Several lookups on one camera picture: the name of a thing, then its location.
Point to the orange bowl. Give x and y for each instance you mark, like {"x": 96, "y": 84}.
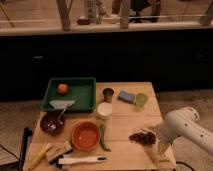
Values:
{"x": 85, "y": 136}

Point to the dark brown bowl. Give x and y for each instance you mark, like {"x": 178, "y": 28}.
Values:
{"x": 51, "y": 123}

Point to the grey triangular scraper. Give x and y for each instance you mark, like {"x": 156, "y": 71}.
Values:
{"x": 61, "y": 104}

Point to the white handled knife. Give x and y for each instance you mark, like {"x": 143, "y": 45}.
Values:
{"x": 90, "y": 159}

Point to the orange fruit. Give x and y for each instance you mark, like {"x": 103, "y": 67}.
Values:
{"x": 62, "y": 88}

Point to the dark metal cup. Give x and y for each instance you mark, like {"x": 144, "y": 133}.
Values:
{"x": 108, "y": 94}

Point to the dark grape bunch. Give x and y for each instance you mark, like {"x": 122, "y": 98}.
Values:
{"x": 144, "y": 138}

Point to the wooden block brush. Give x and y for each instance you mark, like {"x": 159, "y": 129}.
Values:
{"x": 58, "y": 150}

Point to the green plastic tray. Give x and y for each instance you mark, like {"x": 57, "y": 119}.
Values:
{"x": 81, "y": 90}

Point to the metal spoon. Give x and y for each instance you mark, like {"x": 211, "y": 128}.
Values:
{"x": 62, "y": 112}

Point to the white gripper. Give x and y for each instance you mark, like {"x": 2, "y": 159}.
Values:
{"x": 166, "y": 136}

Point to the blue sponge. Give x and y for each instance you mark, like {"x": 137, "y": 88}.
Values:
{"x": 127, "y": 97}

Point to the green plastic cup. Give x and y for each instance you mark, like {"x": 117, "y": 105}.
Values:
{"x": 140, "y": 100}

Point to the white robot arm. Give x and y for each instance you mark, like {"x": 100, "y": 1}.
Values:
{"x": 183, "y": 122}

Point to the green chili pepper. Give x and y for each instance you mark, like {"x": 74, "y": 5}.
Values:
{"x": 102, "y": 140}

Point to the white paper cup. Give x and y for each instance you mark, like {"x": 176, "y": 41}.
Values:
{"x": 104, "y": 110}

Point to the black chair frame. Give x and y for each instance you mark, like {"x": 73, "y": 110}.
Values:
{"x": 20, "y": 159}

